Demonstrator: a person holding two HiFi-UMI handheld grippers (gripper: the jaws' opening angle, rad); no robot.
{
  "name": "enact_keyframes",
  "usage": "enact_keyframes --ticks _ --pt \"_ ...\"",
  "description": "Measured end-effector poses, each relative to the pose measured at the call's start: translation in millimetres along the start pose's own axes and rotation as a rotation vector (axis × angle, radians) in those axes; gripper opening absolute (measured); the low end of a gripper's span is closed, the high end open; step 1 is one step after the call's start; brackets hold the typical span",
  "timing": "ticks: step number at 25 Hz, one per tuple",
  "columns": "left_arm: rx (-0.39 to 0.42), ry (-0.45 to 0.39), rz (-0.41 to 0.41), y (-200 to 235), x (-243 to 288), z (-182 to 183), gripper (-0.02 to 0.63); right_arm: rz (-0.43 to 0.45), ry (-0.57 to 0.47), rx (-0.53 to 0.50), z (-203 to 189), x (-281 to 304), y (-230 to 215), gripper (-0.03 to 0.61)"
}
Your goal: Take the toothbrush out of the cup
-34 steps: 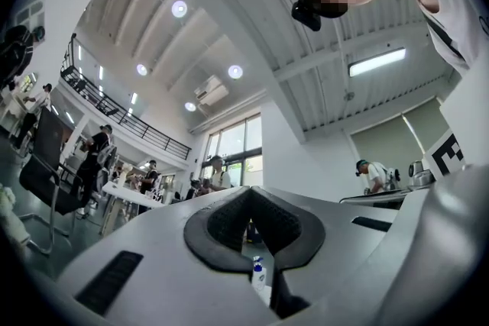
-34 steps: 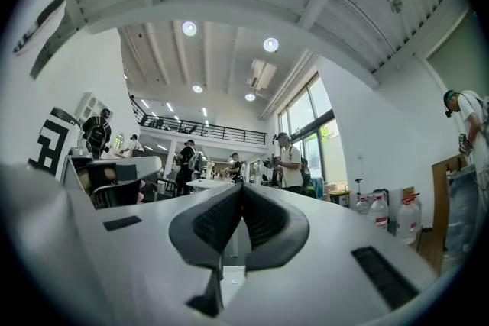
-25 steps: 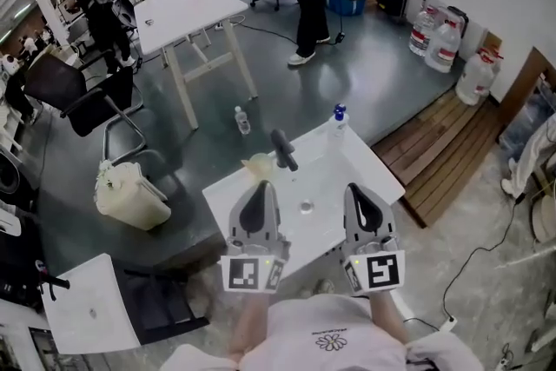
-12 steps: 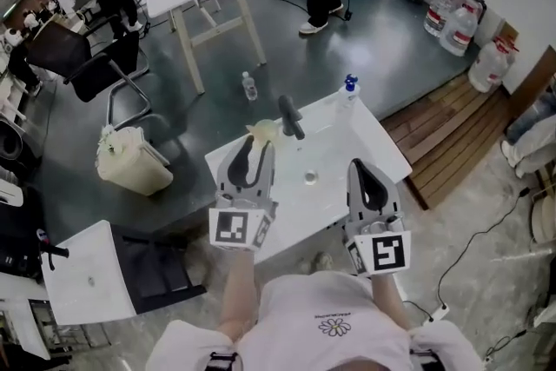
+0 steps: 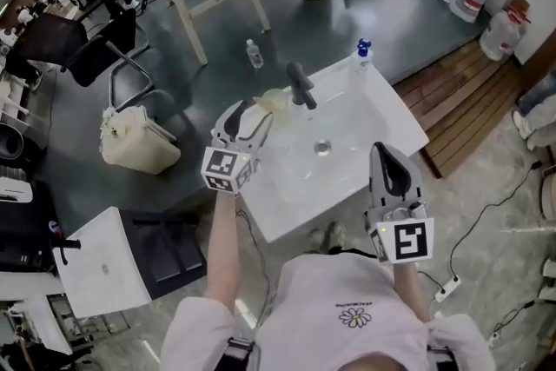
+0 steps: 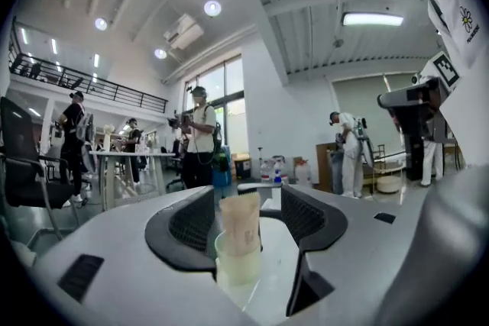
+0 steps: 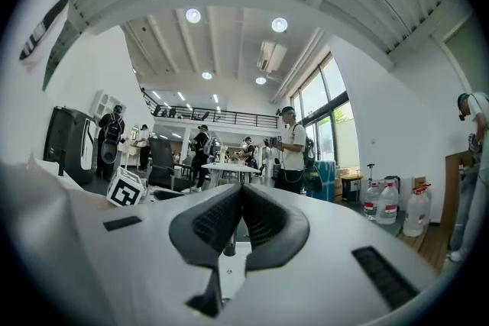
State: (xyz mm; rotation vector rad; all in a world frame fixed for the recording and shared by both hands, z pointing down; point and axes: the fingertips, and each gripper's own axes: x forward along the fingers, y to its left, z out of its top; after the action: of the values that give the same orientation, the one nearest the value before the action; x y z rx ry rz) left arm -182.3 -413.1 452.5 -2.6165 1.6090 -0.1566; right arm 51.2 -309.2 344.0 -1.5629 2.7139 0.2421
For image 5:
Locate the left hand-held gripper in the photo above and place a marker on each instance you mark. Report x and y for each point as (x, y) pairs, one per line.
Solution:
(223, 167)

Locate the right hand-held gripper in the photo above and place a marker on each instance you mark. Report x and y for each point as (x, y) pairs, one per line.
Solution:
(408, 239)

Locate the person's right forearm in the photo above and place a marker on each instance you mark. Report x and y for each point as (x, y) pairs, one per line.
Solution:
(410, 291)

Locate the person's left forearm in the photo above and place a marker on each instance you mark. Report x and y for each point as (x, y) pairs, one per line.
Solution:
(223, 247)

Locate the white ceramic sink basin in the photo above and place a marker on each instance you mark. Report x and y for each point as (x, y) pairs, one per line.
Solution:
(347, 143)

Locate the black sink faucet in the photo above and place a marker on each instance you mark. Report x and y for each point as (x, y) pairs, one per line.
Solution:
(302, 84)

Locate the person's right shoe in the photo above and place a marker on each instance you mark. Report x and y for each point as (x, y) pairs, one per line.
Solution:
(338, 234)

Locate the person's shoe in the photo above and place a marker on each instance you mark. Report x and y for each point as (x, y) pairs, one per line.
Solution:
(338, 234)
(318, 239)

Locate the small clear water bottle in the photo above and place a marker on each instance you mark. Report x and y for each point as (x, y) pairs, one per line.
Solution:
(255, 54)

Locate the person's left shoe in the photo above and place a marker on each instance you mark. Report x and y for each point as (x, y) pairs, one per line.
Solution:
(318, 239)

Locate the wooden slatted platform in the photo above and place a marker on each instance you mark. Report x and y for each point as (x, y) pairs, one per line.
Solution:
(465, 108)

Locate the cream plastic trash bin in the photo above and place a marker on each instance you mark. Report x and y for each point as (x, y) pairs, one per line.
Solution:
(139, 143)

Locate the white power strip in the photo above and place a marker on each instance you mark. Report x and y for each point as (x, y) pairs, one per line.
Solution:
(447, 289)

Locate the person's pale flower-print shirt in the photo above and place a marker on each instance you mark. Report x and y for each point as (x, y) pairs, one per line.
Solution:
(330, 295)

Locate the clear soap bottle blue pump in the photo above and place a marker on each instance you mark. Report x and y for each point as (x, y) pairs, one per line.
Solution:
(362, 56)

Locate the black sink cabinet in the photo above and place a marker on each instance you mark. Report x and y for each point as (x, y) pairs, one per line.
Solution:
(169, 247)

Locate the white flat sink basin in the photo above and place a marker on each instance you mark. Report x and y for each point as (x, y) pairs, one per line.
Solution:
(100, 265)

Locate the black angled faucet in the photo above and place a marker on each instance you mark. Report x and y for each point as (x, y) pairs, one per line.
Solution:
(65, 245)

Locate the black metal-frame chair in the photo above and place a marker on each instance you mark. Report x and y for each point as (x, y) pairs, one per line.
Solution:
(65, 39)

